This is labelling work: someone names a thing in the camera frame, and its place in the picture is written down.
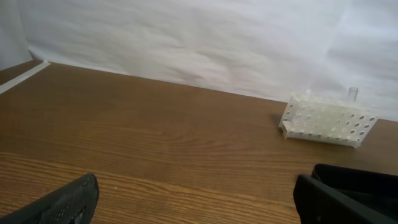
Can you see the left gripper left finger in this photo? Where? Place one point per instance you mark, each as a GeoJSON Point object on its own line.
{"type": "Point", "coordinates": [62, 205]}

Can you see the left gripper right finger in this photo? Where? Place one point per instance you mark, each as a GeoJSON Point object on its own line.
{"type": "Point", "coordinates": [323, 205]}

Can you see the clear test tube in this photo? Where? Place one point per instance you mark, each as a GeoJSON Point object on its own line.
{"type": "Point", "coordinates": [353, 95]}

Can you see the black tray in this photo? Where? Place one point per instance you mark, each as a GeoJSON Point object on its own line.
{"type": "Point", "coordinates": [357, 180]}

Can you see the white test tube rack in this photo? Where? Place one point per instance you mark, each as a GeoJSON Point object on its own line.
{"type": "Point", "coordinates": [323, 124]}

